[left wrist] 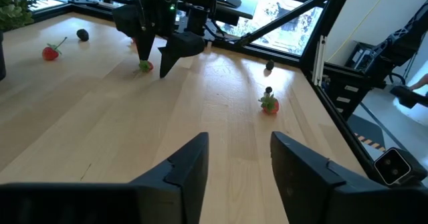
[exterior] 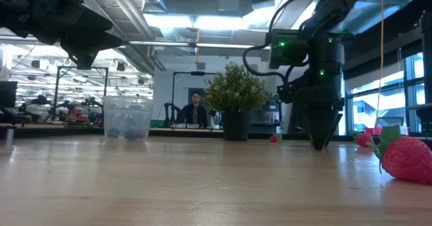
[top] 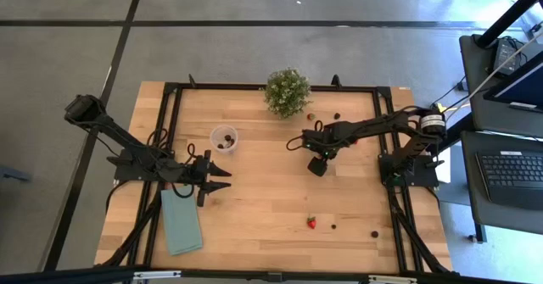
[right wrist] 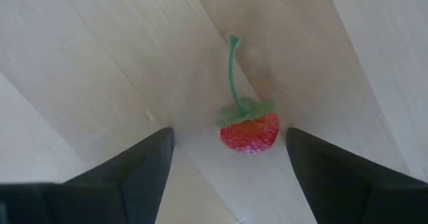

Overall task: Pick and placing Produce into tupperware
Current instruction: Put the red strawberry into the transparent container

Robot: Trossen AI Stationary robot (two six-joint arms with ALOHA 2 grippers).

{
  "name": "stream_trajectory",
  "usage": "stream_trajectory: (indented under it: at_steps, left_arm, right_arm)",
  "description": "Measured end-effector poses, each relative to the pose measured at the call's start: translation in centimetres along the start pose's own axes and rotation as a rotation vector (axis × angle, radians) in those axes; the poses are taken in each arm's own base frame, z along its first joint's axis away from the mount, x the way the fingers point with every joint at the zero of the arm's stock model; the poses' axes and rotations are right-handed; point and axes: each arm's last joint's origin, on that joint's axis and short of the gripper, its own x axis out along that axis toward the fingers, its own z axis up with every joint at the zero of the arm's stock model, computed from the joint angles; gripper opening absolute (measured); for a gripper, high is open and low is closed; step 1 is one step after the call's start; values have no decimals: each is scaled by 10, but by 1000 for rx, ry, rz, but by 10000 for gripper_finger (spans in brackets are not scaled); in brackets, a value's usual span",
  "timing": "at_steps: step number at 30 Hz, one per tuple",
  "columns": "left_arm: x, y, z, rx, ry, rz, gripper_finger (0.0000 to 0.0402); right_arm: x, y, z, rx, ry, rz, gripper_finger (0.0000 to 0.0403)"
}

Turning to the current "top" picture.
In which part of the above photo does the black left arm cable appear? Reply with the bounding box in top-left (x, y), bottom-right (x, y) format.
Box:
top-left (145, 126), bottom-right (199, 200)

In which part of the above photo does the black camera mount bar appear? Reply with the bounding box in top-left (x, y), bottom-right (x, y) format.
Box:
top-left (0, 265), bottom-right (543, 284)

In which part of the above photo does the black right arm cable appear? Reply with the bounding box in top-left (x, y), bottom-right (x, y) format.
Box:
top-left (285, 120), bottom-right (324, 152)

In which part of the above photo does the dark grey desk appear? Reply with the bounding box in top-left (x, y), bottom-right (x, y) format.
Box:
top-left (460, 130), bottom-right (543, 237)
top-left (459, 33), bottom-right (543, 140)

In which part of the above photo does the black aluminium table frame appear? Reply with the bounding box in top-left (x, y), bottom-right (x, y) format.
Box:
top-left (95, 74), bottom-right (454, 276)

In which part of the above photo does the black keyboard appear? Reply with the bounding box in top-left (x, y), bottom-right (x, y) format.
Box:
top-left (474, 149), bottom-right (543, 212)

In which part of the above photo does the black power adapter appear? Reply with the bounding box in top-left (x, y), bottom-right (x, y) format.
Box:
top-left (492, 36), bottom-right (527, 76)

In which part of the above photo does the artificial green plant black pot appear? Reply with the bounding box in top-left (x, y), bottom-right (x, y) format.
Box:
top-left (261, 66), bottom-right (314, 120)

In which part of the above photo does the white sheet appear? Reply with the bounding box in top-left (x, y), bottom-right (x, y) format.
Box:
top-left (437, 159), bottom-right (453, 184)

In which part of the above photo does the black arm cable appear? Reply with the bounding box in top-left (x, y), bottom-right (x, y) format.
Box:
top-left (145, 126), bottom-right (199, 200)
top-left (285, 120), bottom-right (324, 152)

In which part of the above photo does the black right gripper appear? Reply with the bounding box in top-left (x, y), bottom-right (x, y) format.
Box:
top-left (301, 130), bottom-right (347, 178)

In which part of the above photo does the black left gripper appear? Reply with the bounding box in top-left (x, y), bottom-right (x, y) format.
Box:
top-left (186, 150), bottom-right (232, 208)

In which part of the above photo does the black rack frame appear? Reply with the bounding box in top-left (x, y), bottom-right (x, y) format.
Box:
top-left (475, 0), bottom-right (543, 48)

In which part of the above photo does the white cable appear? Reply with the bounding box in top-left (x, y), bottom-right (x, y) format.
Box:
top-left (464, 29), bottom-right (543, 107)

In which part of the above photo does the black computer monitor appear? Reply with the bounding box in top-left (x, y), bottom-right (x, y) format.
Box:
top-left (483, 50), bottom-right (543, 114)

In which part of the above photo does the teal folded cloth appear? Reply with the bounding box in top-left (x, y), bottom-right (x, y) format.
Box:
top-left (160, 184), bottom-right (204, 257)

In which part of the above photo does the clear plastic tupperware container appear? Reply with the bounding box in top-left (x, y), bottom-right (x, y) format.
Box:
top-left (209, 124), bottom-right (239, 155)

